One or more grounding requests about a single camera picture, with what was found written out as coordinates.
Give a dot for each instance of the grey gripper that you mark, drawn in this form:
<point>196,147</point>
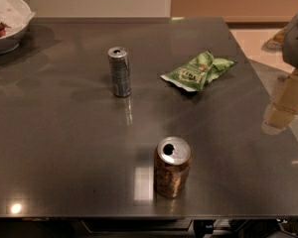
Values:
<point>297,42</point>

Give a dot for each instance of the orange soda can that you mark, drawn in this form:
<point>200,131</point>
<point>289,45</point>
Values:
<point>172,161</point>

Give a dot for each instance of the tall silver slim can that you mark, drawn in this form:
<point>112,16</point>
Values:
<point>120,71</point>

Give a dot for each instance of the green chip bag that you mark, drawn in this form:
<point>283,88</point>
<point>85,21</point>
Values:
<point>194,75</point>

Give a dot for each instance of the white bowl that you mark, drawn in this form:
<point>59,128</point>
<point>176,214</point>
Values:
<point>12,39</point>

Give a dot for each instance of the white napkin in bowl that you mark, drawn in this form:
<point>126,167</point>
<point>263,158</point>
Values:
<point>15,13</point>

